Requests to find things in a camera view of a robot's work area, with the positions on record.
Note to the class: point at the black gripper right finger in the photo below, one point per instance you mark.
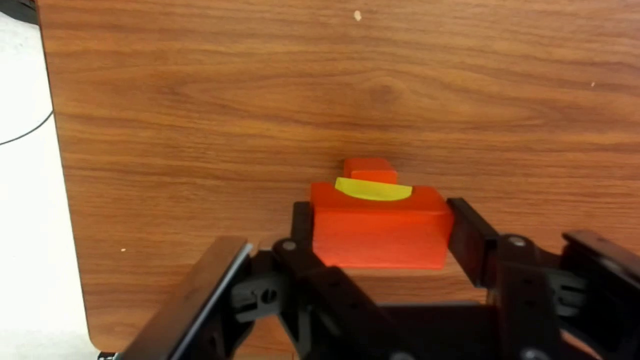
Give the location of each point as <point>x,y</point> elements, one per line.
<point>473,243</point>

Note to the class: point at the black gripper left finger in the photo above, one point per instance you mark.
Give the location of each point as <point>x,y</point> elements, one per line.
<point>301,233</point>

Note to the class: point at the orange arch block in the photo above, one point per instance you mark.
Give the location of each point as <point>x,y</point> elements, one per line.
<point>380,236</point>

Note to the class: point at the yellow rectangular block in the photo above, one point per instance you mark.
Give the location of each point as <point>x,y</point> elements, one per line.
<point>372,190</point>

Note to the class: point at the orange square block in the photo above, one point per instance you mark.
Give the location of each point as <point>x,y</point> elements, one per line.
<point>370,168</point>

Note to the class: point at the metal camera mount plate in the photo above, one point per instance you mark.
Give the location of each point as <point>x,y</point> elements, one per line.
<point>190,300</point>

